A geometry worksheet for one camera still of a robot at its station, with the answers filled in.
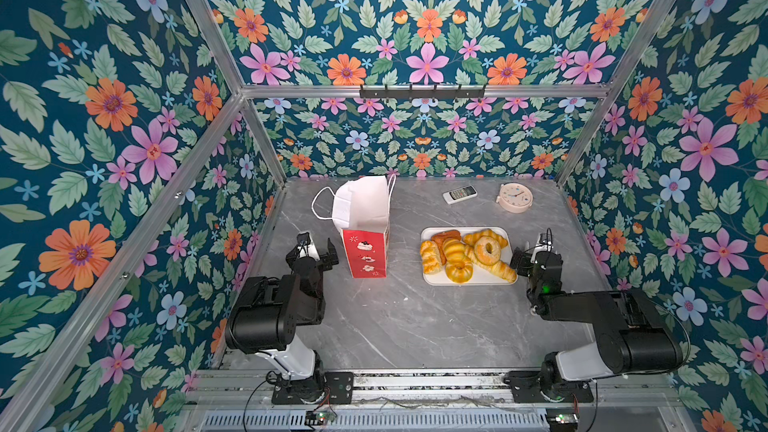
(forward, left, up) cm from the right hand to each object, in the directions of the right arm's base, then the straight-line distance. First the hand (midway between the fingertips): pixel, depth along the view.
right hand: (533, 250), depth 93 cm
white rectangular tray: (-6, +17, -5) cm, 18 cm away
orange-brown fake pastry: (+5, +30, 0) cm, 30 cm away
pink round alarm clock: (+25, -1, -3) cm, 25 cm away
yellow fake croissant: (+6, +19, -2) cm, 20 cm away
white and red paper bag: (+12, +55, +5) cm, 56 cm away
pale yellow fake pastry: (-3, +33, -1) cm, 33 cm away
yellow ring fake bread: (-7, +24, -2) cm, 25 cm away
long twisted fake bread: (-5, +11, -3) cm, 12 cm away
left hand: (+2, +68, +7) cm, 69 cm away
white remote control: (+28, +19, -4) cm, 34 cm away
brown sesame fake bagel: (0, +15, 0) cm, 15 cm away
